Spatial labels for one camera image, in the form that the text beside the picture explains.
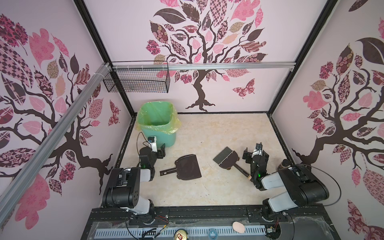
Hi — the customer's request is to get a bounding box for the dark brown hand brush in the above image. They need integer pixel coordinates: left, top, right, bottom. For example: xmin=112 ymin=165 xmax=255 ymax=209
xmin=213 ymin=147 xmax=252 ymax=180

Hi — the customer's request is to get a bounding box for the dark brown plastic dustpan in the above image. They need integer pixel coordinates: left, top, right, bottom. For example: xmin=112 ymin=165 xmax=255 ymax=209
xmin=160 ymin=154 xmax=202 ymax=181

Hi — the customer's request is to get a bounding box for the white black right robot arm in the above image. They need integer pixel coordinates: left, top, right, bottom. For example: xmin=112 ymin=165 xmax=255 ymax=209
xmin=243 ymin=143 xmax=330 ymax=221

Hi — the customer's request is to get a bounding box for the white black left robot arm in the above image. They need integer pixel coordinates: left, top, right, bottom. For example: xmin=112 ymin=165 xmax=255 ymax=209
xmin=101 ymin=144 xmax=166 ymax=215

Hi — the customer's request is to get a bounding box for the small dark bottle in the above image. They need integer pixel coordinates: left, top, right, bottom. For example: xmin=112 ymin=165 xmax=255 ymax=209
xmin=277 ymin=159 xmax=292 ymax=170

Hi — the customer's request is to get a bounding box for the green trash bin with liner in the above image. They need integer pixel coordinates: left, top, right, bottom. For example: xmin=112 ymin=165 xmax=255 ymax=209
xmin=137 ymin=101 xmax=182 ymax=148

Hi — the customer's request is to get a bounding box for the beige egg shaped object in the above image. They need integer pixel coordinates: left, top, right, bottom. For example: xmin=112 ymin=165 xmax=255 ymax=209
xmin=232 ymin=222 xmax=246 ymax=234

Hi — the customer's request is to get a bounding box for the round metal tin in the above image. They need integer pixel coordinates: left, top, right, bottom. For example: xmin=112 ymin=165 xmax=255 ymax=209
xmin=174 ymin=229 xmax=189 ymax=240

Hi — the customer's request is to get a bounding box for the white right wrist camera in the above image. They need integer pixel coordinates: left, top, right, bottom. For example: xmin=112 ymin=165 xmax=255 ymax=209
xmin=252 ymin=143 xmax=264 ymax=157

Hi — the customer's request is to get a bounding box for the black wire mesh basket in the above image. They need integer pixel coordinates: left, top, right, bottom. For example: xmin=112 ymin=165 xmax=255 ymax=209
xmin=103 ymin=60 xmax=171 ymax=93

